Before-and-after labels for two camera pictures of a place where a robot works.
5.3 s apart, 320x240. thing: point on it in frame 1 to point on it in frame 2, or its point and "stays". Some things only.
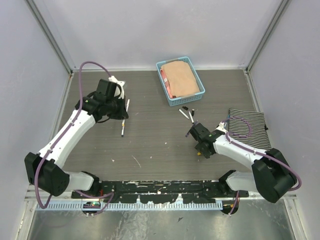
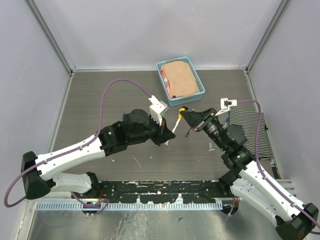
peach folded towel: [181, 79] stays
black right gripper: [206, 154] to [198, 120]
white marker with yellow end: [127, 105] to [180, 116]
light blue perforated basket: [182, 100] stays
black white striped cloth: [249, 127] stays
